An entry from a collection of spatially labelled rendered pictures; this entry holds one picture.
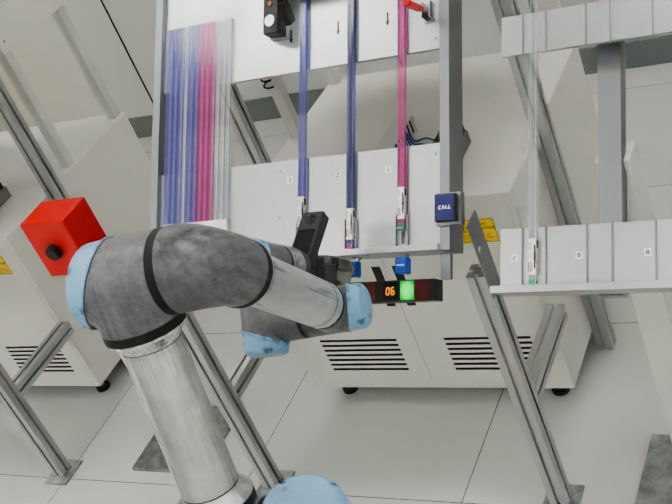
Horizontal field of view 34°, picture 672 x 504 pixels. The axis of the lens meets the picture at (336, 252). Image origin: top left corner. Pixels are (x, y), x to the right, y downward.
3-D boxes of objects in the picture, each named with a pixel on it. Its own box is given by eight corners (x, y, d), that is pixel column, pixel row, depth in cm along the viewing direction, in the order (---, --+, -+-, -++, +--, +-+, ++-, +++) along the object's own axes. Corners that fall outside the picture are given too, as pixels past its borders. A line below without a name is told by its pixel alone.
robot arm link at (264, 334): (297, 348, 173) (290, 279, 175) (234, 357, 177) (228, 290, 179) (317, 351, 180) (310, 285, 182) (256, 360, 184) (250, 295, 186)
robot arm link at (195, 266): (226, 199, 135) (372, 273, 178) (150, 215, 139) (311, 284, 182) (231, 291, 132) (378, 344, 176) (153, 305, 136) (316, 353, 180)
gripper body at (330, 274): (307, 303, 202) (271, 298, 192) (307, 257, 203) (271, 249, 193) (343, 302, 198) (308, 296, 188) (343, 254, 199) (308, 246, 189)
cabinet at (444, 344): (580, 408, 257) (509, 192, 225) (323, 404, 292) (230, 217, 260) (630, 239, 302) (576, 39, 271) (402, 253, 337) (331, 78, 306)
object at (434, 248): (453, 254, 204) (437, 249, 198) (173, 271, 237) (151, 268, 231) (453, 247, 204) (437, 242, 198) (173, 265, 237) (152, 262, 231)
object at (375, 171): (448, 246, 202) (440, 243, 199) (166, 264, 235) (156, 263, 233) (447, 144, 205) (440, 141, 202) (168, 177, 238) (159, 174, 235)
